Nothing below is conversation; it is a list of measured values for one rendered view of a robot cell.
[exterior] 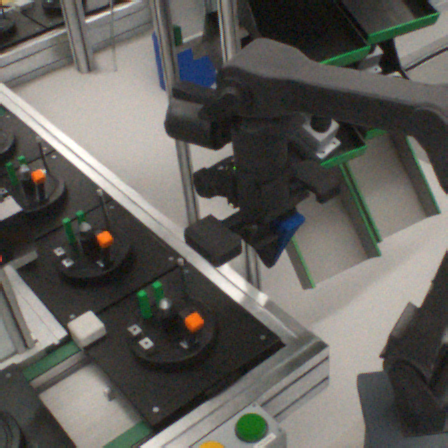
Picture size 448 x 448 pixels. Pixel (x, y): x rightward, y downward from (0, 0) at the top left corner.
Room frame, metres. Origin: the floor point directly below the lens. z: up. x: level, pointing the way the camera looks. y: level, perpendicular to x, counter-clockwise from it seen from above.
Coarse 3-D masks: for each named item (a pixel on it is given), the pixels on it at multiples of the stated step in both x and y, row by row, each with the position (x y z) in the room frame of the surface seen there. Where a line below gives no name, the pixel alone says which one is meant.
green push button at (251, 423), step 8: (248, 416) 0.59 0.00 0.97; (256, 416) 0.59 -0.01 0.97; (240, 424) 0.58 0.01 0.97; (248, 424) 0.58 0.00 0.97; (256, 424) 0.58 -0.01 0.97; (264, 424) 0.58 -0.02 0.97; (240, 432) 0.57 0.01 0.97; (248, 432) 0.57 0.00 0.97; (256, 432) 0.56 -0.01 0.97; (264, 432) 0.57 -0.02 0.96
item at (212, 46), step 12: (216, 12) 1.03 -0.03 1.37; (204, 24) 1.03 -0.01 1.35; (216, 24) 1.04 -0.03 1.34; (240, 24) 1.07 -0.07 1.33; (204, 36) 1.04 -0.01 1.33; (216, 36) 1.00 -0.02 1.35; (204, 48) 1.04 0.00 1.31; (216, 48) 1.00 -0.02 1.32; (216, 60) 1.01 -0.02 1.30; (336, 120) 0.93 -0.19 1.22; (348, 132) 0.91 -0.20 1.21; (288, 144) 0.88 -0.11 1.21; (348, 144) 0.89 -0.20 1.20; (360, 144) 0.88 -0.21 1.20; (288, 156) 0.86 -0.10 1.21; (300, 156) 0.86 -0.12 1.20; (336, 156) 0.85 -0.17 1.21; (348, 156) 0.85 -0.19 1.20
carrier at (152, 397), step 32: (160, 288) 0.80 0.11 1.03; (192, 288) 0.86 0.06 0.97; (96, 320) 0.79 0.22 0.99; (128, 320) 0.81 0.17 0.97; (160, 320) 0.75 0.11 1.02; (224, 320) 0.78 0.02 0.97; (256, 320) 0.77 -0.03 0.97; (96, 352) 0.75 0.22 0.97; (128, 352) 0.74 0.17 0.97; (160, 352) 0.71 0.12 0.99; (192, 352) 0.71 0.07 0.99; (224, 352) 0.71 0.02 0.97; (256, 352) 0.71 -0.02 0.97; (128, 384) 0.68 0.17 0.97; (160, 384) 0.67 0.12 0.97; (192, 384) 0.66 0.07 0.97; (160, 416) 0.61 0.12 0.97
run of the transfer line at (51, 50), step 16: (32, 0) 2.27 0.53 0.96; (128, 0) 2.15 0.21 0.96; (144, 0) 2.14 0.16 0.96; (96, 16) 2.06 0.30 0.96; (128, 16) 2.10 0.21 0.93; (144, 16) 2.13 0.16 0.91; (48, 32) 1.99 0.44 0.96; (64, 32) 1.98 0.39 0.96; (96, 32) 2.04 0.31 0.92; (128, 32) 2.10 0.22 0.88; (16, 48) 1.92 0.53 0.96; (32, 48) 1.92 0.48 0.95; (48, 48) 1.95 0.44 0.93; (64, 48) 1.97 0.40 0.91; (96, 48) 2.03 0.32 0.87; (0, 64) 1.86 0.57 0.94; (16, 64) 1.89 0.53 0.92; (32, 64) 1.91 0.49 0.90; (48, 64) 1.94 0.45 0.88; (64, 64) 1.97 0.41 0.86; (0, 80) 1.86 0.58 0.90; (16, 80) 1.88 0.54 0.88
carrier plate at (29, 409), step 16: (16, 368) 0.73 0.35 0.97; (0, 384) 0.70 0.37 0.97; (16, 384) 0.70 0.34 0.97; (0, 400) 0.67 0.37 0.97; (16, 400) 0.67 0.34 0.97; (32, 400) 0.66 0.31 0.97; (16, 416) 0.64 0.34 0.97; (32, 416) 0.64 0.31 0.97; (48, 416) 0.63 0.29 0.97; (32, 432) 0.61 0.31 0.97; (48, 432) 0.60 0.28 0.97; (64, 432) 0.60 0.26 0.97
